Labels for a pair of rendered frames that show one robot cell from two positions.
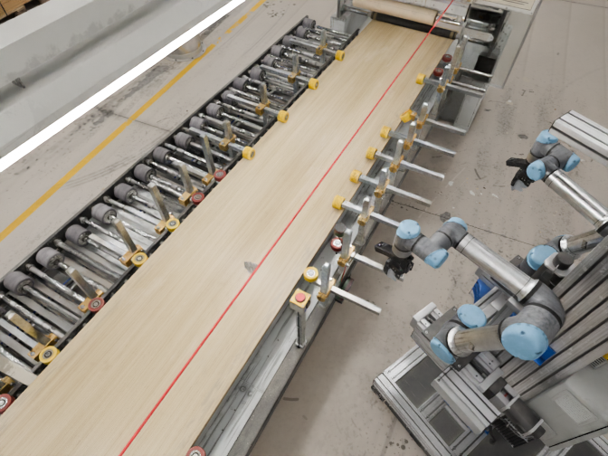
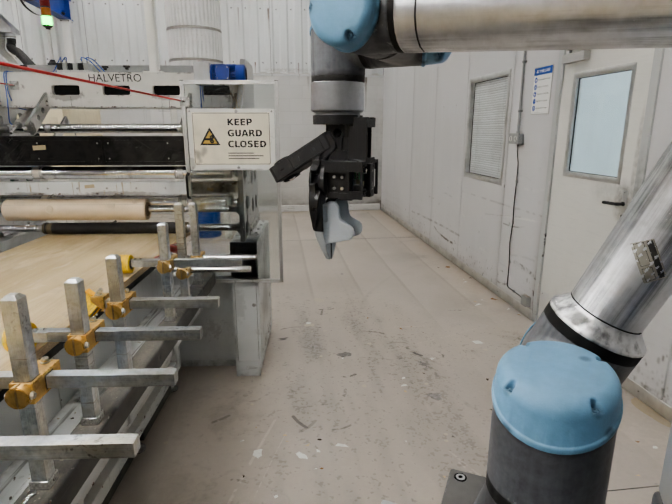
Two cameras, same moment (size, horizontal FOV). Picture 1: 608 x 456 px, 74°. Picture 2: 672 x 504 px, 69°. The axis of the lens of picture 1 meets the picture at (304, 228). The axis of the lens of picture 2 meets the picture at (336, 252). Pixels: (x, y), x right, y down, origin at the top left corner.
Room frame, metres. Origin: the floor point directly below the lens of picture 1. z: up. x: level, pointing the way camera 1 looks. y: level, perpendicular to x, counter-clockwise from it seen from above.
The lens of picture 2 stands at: (0.74, -0.68, 1.50)
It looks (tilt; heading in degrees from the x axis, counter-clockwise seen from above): 14 degrees down; 329
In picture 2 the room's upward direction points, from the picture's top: straight up
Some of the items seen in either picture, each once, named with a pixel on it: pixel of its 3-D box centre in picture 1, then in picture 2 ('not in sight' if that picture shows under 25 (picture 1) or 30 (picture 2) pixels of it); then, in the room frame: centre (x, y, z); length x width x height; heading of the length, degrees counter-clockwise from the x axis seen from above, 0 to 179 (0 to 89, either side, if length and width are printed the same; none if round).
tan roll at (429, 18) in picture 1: (414, 13); (114, 209); (3.80, -1.02, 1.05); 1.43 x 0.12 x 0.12; 61
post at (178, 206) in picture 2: (451, 72); (182, 253); (3.01, -1.20, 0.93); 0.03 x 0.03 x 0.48; 61
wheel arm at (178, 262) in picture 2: (451, 86); (183, 261); (2.80, -1.15, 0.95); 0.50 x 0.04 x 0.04; 61
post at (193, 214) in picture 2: (458, 62); (195, 248); (3.23, -1.32, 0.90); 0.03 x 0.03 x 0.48; 61
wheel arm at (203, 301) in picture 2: (439, 125); (163, 302); (2.33, -0.97, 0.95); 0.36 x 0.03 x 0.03; 61
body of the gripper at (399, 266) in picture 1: (400, 260); not in sight; (0.85, -0.38, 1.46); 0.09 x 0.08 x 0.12; 36
